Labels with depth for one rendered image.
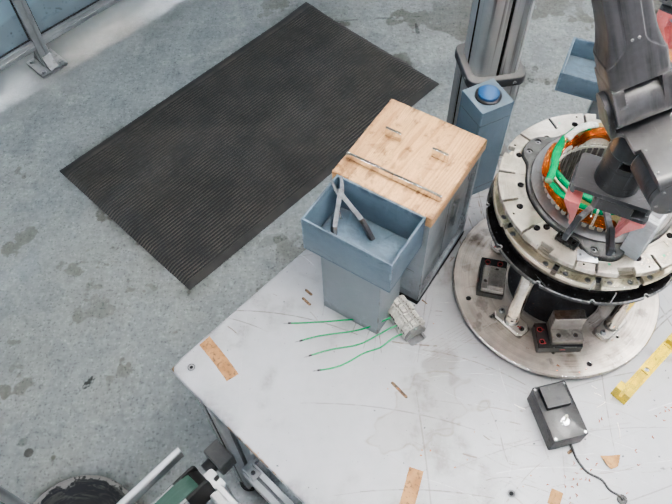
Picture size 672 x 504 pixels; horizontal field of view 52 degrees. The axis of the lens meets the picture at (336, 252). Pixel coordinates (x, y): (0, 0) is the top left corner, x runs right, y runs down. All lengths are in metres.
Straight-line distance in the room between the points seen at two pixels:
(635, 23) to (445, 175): 0.50
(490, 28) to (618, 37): 0.72
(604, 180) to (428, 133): 0.39
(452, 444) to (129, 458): 1.14
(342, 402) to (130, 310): 1.21
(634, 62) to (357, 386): 0.75
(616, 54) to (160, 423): 1.70
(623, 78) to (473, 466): 0.71
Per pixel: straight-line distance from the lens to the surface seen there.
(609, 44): 0.77
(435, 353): 1.30
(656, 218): 1.06
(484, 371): 1.30
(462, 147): 1.21
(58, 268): 2.50
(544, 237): 1.08
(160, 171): 2.62
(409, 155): 1.18
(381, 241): 1.17
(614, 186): 0.92
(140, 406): 2.18
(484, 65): 1.53
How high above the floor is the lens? 1.95
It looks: 57 degrees down
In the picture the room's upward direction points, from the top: 2 degrees counter-clockwise
